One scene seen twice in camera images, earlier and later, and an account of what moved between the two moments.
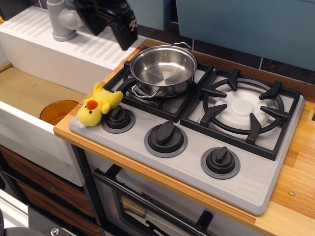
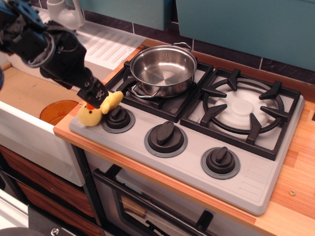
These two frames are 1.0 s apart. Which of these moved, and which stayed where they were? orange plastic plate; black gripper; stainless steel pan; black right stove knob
Moved: black gripper
Stayed: black right stove knob; stainless steel pan; orange plastic plate
